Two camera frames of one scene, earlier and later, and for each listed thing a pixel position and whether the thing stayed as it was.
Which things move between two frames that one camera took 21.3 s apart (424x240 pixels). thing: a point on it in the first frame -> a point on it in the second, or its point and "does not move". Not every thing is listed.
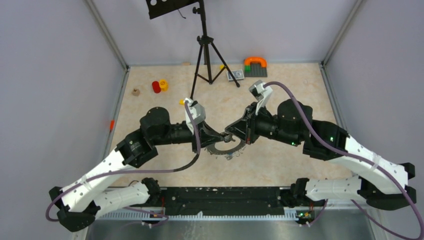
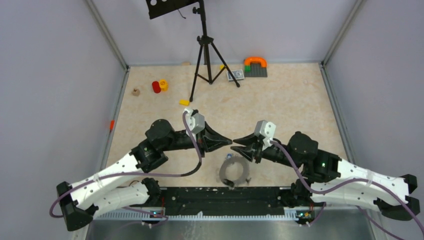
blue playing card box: [238, 74] does not move
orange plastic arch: [248, 60] does not move
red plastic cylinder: [156, 86] does not move
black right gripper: [247, 126] -> [247, 151]
